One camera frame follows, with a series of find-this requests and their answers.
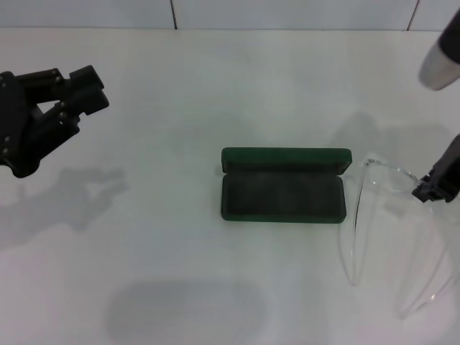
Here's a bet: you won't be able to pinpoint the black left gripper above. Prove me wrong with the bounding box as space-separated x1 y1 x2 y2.
0 65 111 179

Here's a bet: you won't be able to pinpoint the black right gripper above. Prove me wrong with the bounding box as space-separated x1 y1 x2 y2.
413 134 460 204

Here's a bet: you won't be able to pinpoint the clear white glasses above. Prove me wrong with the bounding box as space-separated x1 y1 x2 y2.
339 156 460 321

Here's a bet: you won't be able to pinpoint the green glasses case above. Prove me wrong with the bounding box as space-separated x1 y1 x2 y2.
219 147 353 224

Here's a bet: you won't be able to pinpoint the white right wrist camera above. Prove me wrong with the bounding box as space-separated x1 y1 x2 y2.
418 9 460 91

